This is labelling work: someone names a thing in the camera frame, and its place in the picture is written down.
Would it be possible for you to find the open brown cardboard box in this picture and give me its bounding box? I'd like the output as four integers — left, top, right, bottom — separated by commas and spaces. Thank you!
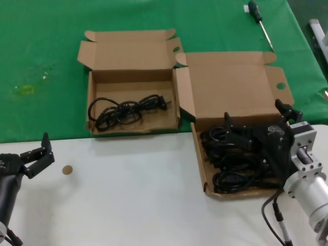
77, 28, 184, 135
175, 51, 295, 199

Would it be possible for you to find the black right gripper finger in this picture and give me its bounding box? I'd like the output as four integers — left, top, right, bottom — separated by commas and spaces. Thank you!
274, 98, 303, 126
224, 112, 259, 151

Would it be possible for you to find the black power cord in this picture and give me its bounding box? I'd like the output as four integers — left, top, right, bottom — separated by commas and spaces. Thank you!
212, 170, 281, 195
206, 150, 269, 176
88, 94, 172, 133
201, 126, 233, 156

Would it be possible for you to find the grey metal frame bar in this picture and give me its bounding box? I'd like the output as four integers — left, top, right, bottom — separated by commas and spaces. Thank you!
309, 18, 328, 68

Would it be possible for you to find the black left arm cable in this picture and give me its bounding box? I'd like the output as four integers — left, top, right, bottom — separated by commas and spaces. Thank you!
0, 227, 24, 246

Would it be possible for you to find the black cable with metal connector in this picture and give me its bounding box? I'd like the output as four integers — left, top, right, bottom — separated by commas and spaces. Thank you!
272, 196, 293, 246

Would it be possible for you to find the green tablecloth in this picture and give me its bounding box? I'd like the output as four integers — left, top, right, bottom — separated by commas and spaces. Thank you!
0, 0, 328, 144

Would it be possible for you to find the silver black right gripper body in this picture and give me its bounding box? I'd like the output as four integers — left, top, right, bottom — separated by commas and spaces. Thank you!
256, 122, 327, 185

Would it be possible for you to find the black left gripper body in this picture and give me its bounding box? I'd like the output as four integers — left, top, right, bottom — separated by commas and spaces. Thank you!
0, 153, 26, 224

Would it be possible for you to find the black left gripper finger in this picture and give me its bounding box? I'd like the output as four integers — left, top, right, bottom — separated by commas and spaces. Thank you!
20, 132, 55, 179

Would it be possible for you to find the black-handled screwdriver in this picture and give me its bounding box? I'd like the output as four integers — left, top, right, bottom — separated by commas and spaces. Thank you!
248, 0, 275, 52

